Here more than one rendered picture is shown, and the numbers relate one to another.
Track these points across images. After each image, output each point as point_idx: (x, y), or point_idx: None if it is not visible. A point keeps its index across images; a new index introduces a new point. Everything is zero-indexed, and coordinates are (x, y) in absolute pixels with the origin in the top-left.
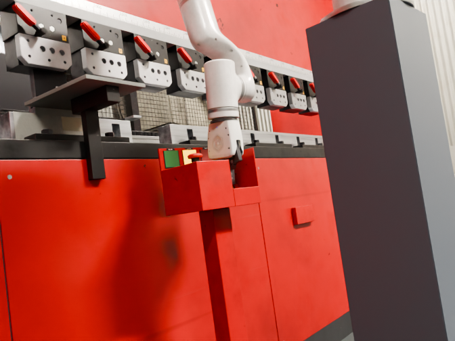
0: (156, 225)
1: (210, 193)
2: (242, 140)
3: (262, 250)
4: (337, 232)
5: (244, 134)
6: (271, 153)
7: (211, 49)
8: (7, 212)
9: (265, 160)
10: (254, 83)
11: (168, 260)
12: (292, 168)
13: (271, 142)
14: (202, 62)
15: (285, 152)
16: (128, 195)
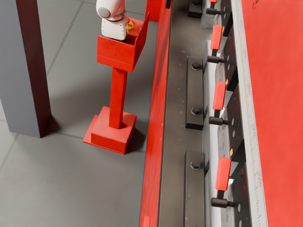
0: (162, 56)
1: None
2: (101, 27)
3: (150, 170)
4: (41, 39)
5: (208, 146)
6: (161, 157)
7: None
8: None
9: (161, 149)
10: (96, 6)
11: (159, 76)
12: (155, 214)
13: (207, 220)
14: (226, 21)
15: (159, 190)
16: (167, 28)
